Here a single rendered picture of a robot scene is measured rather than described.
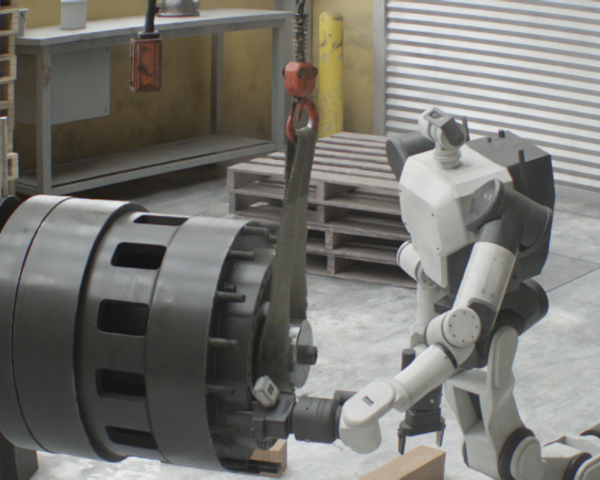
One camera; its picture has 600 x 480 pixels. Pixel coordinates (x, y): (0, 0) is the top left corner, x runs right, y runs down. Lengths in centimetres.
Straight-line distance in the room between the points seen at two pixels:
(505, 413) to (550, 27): 531
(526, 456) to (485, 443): 12
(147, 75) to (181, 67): 627
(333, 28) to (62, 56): 233
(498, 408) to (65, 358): 105
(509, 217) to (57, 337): 91
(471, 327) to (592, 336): 306
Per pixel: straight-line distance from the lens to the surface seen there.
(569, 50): 804
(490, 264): 250
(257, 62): 922
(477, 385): 296
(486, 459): 308
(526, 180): 269
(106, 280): 247
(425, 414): 321
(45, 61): 700
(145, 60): 242
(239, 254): 244
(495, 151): 279
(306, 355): 256
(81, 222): 256
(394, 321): 557
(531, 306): 297
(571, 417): 457
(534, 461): 311
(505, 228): 253
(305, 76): 240
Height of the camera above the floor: 171
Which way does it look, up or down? 15 degrees down
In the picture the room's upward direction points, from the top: straight up
